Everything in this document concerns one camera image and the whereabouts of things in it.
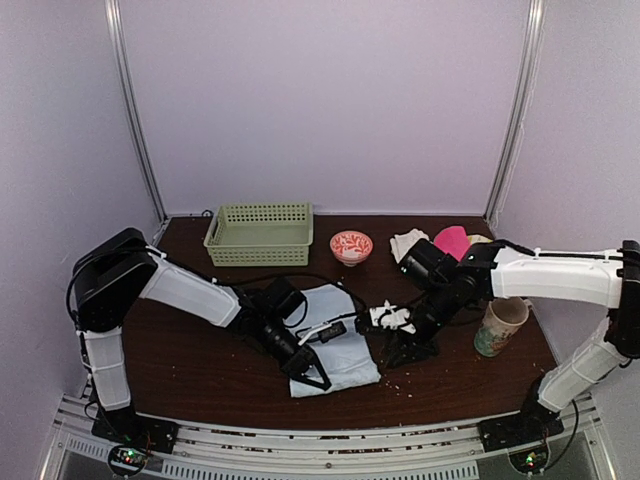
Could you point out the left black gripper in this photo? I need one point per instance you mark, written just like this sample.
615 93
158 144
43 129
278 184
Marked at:
299 363

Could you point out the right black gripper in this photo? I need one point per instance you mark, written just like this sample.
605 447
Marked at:
420 350

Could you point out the light blue towel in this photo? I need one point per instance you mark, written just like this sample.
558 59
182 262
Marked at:
346 359

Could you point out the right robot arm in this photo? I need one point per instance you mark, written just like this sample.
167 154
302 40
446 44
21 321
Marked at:
502 270

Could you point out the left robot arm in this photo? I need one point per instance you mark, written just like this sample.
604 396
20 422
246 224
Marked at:
108 281

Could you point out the white folded towel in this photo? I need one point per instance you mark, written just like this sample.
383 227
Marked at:
400 244

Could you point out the cream floral mug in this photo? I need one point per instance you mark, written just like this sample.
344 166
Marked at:
503 318

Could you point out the red patterned white bowl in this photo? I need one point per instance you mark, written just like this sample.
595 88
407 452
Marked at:
350 247

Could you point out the pink towel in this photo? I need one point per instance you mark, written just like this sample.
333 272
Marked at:
453 241

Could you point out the yellow patterned cloth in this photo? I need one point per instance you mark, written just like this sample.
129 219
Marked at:
479 239

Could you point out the green plastic basket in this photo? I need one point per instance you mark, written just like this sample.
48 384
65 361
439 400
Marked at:
261 235

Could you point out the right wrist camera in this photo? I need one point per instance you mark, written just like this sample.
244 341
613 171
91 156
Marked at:
386 317

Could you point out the front aluminium rail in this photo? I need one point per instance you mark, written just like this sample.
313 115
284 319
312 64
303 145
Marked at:
450 450

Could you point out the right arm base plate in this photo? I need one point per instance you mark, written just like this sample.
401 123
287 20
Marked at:
515 430

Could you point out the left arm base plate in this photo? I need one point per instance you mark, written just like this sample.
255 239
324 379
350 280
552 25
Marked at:
149 433

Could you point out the right aluminium frame post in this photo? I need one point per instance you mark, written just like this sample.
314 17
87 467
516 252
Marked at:
525 84

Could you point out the aluminium frame post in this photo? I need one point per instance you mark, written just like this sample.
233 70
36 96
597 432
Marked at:
525 84
116 32

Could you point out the left aluminium frame post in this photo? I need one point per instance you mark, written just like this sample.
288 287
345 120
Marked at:
116 32

